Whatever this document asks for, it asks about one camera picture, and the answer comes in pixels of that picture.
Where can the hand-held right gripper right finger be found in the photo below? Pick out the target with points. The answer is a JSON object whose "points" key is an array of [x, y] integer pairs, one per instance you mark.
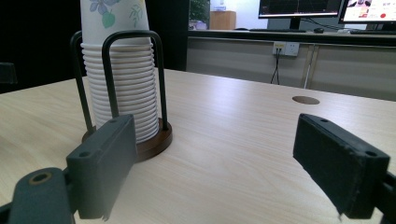
{"points": [[339, 168]]}

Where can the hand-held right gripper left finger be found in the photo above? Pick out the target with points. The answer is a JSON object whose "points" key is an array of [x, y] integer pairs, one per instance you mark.
{"points": [[102, 168]]}

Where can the stack of white paper cups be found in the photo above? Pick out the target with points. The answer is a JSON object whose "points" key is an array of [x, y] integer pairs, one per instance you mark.
{"points": [[130, 81]]}

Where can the round brown table grommet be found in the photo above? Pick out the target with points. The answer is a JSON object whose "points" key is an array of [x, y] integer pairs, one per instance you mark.
{"points": [[305, 100]]}

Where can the metal desk leg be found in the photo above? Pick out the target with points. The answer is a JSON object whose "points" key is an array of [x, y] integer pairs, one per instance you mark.
{"points": [[308, 67]]}

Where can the dark blurred object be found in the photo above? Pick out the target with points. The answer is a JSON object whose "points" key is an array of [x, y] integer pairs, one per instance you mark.
{"points": [[7, 73]]}

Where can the black computer mouse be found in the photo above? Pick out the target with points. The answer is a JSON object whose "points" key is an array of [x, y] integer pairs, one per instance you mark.
{"points": [[318, 30]]}

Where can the black keyboard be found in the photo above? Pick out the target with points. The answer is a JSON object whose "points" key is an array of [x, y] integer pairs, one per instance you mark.
{"points": [[277, 30], [373, 32]]}

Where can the bright computer monitor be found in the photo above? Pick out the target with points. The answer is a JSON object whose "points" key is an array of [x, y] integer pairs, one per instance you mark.
{"points": [[370, 11]]}

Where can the dark office desk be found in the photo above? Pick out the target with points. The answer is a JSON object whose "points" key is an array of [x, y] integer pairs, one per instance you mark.
{"points": [[249, 34]]}

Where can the dark computer monitor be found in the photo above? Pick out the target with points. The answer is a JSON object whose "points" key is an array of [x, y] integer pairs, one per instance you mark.
{"points": [[295, 7]]}

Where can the green plant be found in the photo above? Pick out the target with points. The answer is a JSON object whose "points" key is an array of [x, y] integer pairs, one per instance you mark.
{"points": [[198, 11]]}

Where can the wooden cabinet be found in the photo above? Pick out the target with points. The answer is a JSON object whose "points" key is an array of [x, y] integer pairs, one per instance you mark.
{"points": [[222, 20]]}

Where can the white wall socket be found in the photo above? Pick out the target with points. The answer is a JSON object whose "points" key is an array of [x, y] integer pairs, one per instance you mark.
{"points": [[291, 48]]}

